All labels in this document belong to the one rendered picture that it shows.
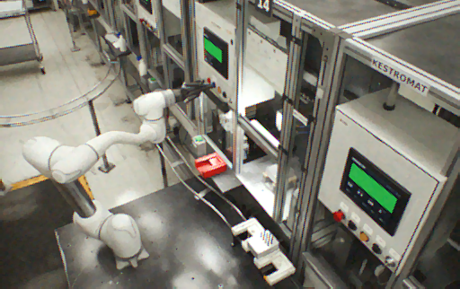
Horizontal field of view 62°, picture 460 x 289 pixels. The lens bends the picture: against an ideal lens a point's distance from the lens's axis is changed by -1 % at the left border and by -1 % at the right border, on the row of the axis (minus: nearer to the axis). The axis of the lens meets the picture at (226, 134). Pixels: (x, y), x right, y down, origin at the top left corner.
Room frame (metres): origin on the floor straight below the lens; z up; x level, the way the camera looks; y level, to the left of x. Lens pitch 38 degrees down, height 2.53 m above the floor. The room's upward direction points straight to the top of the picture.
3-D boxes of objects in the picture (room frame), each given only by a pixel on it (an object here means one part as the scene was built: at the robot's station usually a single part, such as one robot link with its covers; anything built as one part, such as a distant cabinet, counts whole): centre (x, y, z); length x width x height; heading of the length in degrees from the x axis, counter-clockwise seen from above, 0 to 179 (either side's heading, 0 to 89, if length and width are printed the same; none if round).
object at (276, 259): (1.18, -0.18, 0.84); 0.36 x 0.14 x 0.10; 30
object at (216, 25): (1.93, -0.04, 1.60); 0.42 x 0.29 x 0.46; 30
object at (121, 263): (1.28, 0.54, 0.71); 0.22 x 0.18 x 0.06; 30
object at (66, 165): (1.19, 0.65, 1.44); 0.18 x 0.14 x 0.13; 154
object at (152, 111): (1.69, 0.41, 1.41); 0.16 x 0.11 x 0.13; 120
